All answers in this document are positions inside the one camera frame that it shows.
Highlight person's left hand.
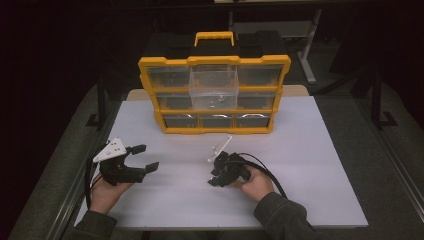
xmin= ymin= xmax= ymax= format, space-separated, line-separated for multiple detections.
xmin=89 ymin=179 xmax=135 ymax=215

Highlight yellow black drawer organizer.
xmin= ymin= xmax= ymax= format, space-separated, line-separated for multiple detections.
xmin=138 ymin=30 xmax=292 ymax=135

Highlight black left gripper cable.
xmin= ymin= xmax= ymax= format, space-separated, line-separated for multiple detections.
xmin=84 ymin=145 xmax=108 ymax=212

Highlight person's right hand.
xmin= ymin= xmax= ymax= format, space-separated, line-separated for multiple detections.
xmin=232 ymin=165 xmax=275 ymax=204

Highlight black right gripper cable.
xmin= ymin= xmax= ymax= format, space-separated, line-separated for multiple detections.
xmin=238 ymin=152 xmax=289 ymax=200

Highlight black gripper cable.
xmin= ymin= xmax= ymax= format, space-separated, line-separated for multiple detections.
xmin=84 ymin=145 xmax=108 ymax=212
xmin=238 ymin=152 xmax=289 ymax=200

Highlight aluminium frame rail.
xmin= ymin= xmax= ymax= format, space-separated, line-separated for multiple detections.
xmin=358 ymin=98 xmax=424 ymax=216
xmin=46 ymin=99 xmax=123 ymax=240

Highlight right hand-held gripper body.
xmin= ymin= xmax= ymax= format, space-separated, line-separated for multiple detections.
xmin=206 ymin=134 xmax=252 ymax=184

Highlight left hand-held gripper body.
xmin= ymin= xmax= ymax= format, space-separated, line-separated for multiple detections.
xmin=92 ymin=137 xmax=148 ymax=187

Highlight rows of clear drawers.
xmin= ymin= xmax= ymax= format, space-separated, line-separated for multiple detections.
xmin=155 ymin=64 xmax=285 ymax=129

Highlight black metal stand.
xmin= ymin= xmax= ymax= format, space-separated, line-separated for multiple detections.
xmin=85 ymin=74 xmax=108 ymax=129
xmin=370 ymin=71 xmax=399 ymax=129

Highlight white metal desk frame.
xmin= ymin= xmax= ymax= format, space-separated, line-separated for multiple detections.
xmin=229 ymin=9 xmax=323 ymax=85

